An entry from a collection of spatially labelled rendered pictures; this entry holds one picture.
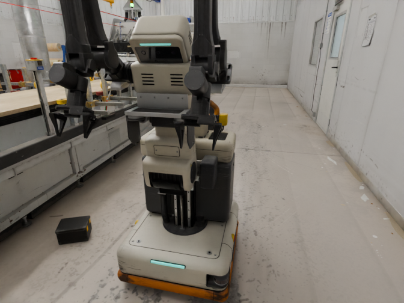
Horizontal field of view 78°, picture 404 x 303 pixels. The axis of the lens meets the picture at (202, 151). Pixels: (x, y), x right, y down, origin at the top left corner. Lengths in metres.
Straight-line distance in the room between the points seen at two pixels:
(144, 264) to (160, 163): 0.58
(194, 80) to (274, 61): 10.21
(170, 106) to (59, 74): 0.41
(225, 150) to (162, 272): 0.72
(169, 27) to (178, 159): 0.54
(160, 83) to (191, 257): 0.87
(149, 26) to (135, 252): 1.09
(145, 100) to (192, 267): 0.84
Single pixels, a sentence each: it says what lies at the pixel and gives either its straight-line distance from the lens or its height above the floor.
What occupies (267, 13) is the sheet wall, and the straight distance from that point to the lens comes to 10.96.
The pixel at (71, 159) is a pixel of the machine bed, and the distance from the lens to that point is 2.69.
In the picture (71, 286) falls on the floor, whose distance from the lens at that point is 1.81.
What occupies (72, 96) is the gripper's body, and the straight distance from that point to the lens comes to 0.94.
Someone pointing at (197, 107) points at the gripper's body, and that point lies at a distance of 0.74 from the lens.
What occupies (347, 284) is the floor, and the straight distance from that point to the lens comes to 1.86.
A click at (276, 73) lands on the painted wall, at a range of 10.90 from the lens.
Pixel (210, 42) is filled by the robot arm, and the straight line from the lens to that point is 0.78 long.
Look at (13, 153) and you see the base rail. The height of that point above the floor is 0.69.
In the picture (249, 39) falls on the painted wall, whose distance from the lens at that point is 10.88.
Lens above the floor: 1.25
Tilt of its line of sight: 21 degrees down
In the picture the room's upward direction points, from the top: straight up
